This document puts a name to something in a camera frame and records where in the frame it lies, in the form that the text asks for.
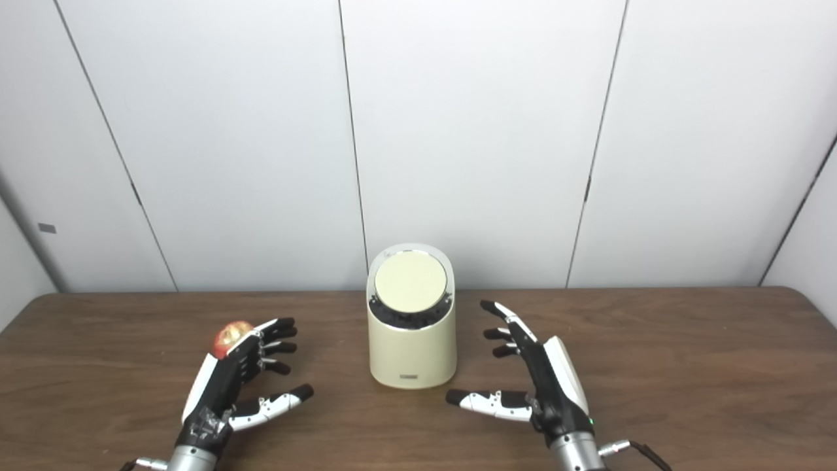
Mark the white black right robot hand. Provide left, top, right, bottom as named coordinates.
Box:
left=446, top=300, right=599, bottom=449

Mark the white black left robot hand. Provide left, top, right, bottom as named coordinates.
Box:
left=175, top=318, right=315, bottom=459

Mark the red apple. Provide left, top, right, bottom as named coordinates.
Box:
left=211, top=321, right=256, bottom=360

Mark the round cream bin lid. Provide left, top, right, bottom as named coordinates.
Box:
left=374, top=251, right=449, bottom=313

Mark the cream-colored bin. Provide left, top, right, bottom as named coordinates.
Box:
left=366, top=243, right=457, bottom=390

